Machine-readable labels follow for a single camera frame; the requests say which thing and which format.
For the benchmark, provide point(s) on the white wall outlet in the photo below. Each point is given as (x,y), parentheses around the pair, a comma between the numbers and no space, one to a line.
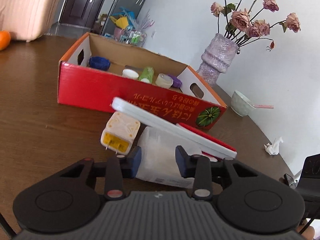
(153,33)

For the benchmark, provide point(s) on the white bottle cap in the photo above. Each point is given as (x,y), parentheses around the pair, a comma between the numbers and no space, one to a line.
(130,73)

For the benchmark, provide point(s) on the blue and yellow toys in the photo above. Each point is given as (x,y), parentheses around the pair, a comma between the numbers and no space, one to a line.
(122,21)

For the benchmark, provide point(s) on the rack of small bottles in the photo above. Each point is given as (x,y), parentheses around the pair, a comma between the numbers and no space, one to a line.
(135,37)

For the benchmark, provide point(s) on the red cardboard box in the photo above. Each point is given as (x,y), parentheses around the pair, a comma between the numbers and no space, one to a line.
(100,90)

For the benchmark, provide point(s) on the dried pink roses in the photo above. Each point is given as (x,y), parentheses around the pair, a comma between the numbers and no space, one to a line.
(240,18)

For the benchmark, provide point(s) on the orange mandarin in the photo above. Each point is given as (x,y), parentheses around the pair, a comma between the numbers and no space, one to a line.
(4,40)

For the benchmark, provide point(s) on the white translucent plastic bottle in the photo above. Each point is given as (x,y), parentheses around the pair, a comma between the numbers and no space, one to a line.
(157,160)

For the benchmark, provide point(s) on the purple bottle cap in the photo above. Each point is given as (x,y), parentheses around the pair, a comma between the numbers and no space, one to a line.
(177,81)

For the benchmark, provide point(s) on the pale green bowl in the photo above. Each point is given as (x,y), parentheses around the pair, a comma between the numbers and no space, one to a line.
(241,103)

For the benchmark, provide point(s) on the crumpled white tissue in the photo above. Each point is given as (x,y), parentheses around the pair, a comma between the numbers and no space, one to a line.
(273,147)

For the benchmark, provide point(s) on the white power adapter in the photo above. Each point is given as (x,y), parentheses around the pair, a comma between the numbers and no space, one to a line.
(122,127)

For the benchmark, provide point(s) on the white and red case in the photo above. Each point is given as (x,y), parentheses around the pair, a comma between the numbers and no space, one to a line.
(160,122)

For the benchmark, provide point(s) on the translucent tape roll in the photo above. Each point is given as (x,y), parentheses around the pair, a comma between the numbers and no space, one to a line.
(159,80)

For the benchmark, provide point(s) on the pink hard suitcase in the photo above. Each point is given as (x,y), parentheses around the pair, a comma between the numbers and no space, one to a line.
(25,10)

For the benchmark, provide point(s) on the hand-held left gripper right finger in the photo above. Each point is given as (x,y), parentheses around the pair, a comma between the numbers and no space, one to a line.
(181,161)

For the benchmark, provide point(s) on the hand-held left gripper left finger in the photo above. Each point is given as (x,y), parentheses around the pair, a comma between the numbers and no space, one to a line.
(136,160)

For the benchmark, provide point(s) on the dark brown entrance door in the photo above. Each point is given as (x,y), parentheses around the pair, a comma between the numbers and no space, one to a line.
(82,2)

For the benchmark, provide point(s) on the small green bottle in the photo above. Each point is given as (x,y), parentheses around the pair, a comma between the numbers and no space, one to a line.
(147,73)

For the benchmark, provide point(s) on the white feather decoration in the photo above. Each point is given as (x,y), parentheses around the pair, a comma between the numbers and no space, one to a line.
(145,22)

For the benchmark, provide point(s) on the lilac ceramic vase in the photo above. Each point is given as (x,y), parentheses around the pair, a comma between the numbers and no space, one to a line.
(217,55)

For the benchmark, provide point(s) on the pink spoon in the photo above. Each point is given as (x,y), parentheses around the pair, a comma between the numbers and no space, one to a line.
(265,106)

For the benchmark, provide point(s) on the blue bottle cap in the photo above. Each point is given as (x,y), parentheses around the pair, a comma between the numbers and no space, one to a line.
(100,62)

